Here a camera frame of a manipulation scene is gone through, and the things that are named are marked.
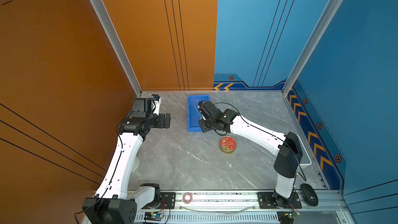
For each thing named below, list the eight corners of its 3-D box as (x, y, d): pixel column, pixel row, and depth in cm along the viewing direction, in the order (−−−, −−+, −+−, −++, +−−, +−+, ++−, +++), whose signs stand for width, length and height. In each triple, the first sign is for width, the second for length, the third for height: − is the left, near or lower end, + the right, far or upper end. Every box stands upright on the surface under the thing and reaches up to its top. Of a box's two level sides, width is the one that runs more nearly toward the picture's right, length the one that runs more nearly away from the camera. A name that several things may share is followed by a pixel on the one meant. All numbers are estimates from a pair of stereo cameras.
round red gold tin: (220, 153, 90) (220, 151, 87) (219, 139, 96) (219, 136, 93) (236, 153, 90) (237, 151, 87) (234, 138, 96) (235, 136, 93)
